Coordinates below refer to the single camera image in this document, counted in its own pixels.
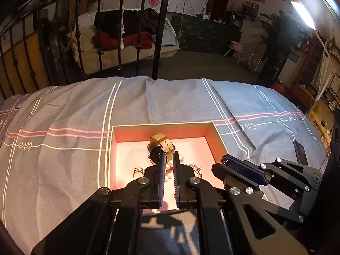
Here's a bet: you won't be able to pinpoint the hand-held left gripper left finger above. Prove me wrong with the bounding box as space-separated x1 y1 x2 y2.
30 151 168 255

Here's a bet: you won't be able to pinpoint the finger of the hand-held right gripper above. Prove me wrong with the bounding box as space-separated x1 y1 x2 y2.
212 163 305 223
222 154 323 192

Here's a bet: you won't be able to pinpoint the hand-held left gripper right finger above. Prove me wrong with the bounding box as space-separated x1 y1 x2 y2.
173 151 309 255

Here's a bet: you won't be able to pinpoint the white pearl bracelet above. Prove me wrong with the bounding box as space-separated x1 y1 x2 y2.
163 154 185 182

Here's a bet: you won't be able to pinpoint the wristwatch with brown leather strap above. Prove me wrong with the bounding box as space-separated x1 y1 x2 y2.
147 133 176 165

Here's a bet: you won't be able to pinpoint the cardboard box with pink inside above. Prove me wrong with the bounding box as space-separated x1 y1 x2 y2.
109 122 229 214

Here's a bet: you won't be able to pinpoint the thin silver bangle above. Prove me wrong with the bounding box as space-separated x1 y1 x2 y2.
186 164 204 177

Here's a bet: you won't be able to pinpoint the grey-blue plaid blanket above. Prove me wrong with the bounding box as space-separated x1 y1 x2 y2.
0 76 332 255

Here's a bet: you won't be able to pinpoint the pink stool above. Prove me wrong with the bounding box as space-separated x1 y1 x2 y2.
223 40 246 64

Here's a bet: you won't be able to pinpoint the cluttered wooden shelf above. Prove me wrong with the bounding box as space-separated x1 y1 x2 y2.
300 32 340 144

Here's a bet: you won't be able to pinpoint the tall green plant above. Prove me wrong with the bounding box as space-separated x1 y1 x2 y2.
260 11 295 85

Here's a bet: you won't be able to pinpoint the dark green counter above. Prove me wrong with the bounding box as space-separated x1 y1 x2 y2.
171 13 242 56

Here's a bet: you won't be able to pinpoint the light blue cushion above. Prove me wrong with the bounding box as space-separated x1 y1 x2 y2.
150 28 177 47

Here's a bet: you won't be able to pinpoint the red cloth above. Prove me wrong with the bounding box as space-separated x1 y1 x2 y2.
92 30 152 51

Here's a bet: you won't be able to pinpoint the white wicker hanging chair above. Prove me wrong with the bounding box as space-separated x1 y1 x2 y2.
66 8 181 61

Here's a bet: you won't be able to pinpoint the white floor lamp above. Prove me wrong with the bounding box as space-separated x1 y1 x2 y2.
289 0 334 112

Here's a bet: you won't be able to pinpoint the black clothes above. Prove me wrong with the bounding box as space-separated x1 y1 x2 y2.
93 8 161 40

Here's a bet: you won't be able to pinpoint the hanging chair rope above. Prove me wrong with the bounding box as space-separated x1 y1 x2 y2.
177 0 190 41

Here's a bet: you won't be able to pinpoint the black metal bed frame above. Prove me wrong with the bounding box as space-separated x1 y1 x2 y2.
0 0 170 99

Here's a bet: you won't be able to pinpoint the white tassel rope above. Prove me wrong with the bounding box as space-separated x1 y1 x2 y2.
119 0 128 50

